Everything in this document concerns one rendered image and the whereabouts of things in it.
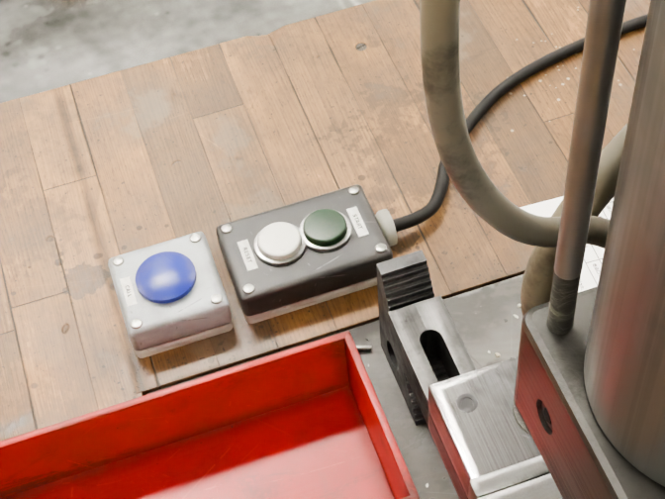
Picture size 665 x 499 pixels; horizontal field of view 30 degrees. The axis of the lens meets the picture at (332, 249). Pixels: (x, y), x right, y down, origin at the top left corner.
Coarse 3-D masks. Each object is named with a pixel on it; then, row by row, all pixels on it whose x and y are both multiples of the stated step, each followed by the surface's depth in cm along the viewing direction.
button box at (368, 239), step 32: (544, 64) 95; (352, 192) 86; (224, 224) 85; (256, 224) 84; (352, 224) 84; (384, 224) 84; (416, 224) 86; (224, 256) 85; (256, 256) 83; (320, 256) 82; (352, 256) 82; (384, 256) 82; (256, 288) 81; (288, 288) 81; (320, 288) 83; (352, 288) 84; (256, 320) 83
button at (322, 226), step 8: (312, 216) 84; (320, 216) 84; (328, 216) 84; (336, 216) 83; (304, 224) 83; (312, 224) 83; (320, 224) 83; (328, 224) 83; (336, 224) 83; (344, 224) 83; (304, 232) 83; (312, 232) 83; (320, 232) 83; (328, 232) 83; (336, 232) 83; (344, 232) 83; (312, 240) 83; (320, 240) 82; (328, 240) 82; (336, 240) 83
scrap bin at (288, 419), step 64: (192, 384) 74; (256, 384) 76; (320, 384) 78; (0, 448) 72; (64, 448) 74; (128, 448) 76; (192, 448) 77; (256, 448) 77; (320, 448) 77; (384, 448) 72
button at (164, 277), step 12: (168, 252) 83; (144, 264) 82; (156, 264) 82; (168, 264) 82; (180, 264) 82; (192, 264) 82; (144, 276) 81; (156, 276) 81; (168, 276) 81; (180, 276) 81; (192, 276) 81; (144, 288) 81; (156, 288) 81; (168, 288) 81; (180, 288) 81; (156, 300) 81; (168, 300) 81
